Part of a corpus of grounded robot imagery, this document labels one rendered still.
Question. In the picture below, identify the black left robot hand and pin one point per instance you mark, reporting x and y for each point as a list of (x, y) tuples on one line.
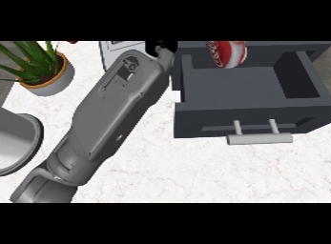
[(159, 46)]

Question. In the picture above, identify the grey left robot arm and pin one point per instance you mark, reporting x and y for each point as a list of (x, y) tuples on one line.
[(111, 108)]

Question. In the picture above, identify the red and white can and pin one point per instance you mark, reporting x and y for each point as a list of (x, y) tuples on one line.
[(227, 54)]

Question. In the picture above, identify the dark grey drawer cabinet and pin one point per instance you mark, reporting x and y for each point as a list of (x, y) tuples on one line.
[(266, 47)]

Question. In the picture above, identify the dark grey open drawer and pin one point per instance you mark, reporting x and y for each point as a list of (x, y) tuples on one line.
[(247, 101)]

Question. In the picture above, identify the pale grey appliance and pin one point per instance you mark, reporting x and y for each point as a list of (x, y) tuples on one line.
[(114, 50)]

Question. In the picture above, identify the small dark red object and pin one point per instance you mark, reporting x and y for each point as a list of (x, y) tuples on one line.
[(71, 41)]

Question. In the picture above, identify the green potted plant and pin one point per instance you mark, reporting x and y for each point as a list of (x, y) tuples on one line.
[(38, 68)]

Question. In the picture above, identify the grey round metal pot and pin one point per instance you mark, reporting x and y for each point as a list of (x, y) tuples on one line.
[(6, 143)]

